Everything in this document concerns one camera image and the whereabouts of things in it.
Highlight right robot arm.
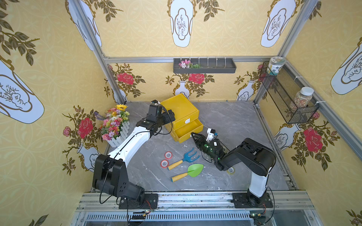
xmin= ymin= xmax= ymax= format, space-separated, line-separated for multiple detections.
xmin=190 ymin=130 xmax=276 ymax=200

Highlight red tape roll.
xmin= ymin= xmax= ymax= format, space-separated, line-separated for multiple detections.
xmin=160 ymin=159 xmax=169 ymax=169
xmin=165 ymin=152 xmax=173 ymax=160

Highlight red tape roll upper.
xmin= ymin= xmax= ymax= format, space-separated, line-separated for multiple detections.
xmin=165 ymin=152 xmax=173 ymax=160

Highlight pink artificial flowers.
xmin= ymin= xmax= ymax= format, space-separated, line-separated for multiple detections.
xmin=179 ymin=59 xmax=201 ymax=69

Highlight aluminium rail frame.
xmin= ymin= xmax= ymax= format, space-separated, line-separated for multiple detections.
xmin=71 ymin=190 xmax=322 ymax=226

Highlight white lid snack jar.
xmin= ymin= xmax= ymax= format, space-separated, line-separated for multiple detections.
xmin=291 ymin=87 xmax=314 ymax=109

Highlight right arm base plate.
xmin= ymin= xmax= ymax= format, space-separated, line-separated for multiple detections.
xmin=231 ymin=192 xmax=274 ymax=209

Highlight blue toy garden fork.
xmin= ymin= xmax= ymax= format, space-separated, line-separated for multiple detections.
xmin=168 ymin=148 xmax=200 ymax=170

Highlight green toy garden shovel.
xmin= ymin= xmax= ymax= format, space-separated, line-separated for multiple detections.
xmin=171 ymin=163 xmax=204 ymax=182

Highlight black wire basket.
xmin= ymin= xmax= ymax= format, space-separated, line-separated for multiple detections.
xmin=260 ymin=62 xmax=320 ymax=124

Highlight yellow drawer cabinet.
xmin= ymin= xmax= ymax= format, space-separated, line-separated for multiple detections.
xmin=161 ymin=94 xmax=204 ymax=143

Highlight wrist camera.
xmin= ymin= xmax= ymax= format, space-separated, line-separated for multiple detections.
xmin=151 ymin=100 xmax=161 ymax=107
xmin=206 ymin=128 xmax=218 ymax=142

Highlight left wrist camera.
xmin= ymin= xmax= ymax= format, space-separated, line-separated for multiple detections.
xmin=151 ymin=100 xmax=161 ymax=107

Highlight grey wall shelf tray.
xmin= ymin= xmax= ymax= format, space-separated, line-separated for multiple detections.
xmin=173 ymin=56 xmax=237 ymax=74

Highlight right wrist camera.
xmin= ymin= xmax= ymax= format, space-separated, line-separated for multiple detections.
xmin=206 ymin=128 xmax=218 ymax=142

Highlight red tape roll lower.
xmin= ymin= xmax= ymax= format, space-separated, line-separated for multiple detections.
xmin=160 ymin=159 xmax=169 ymax=169

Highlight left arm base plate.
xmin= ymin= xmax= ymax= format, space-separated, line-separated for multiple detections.
xmin=118 ymin=193 xmax=159 ymax=210

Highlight flower basket white fence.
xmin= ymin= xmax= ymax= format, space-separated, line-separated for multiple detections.
xmin=96 ymin=105 xmax=130 ymax=148

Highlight jar with patterned lid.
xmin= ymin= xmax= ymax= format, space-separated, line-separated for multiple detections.
xmin=266 ymin=56 xmax=286 ymax=75

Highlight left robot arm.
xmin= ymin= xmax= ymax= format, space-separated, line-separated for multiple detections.
xmin=92 ymin=100 xmax=175 ymax=209

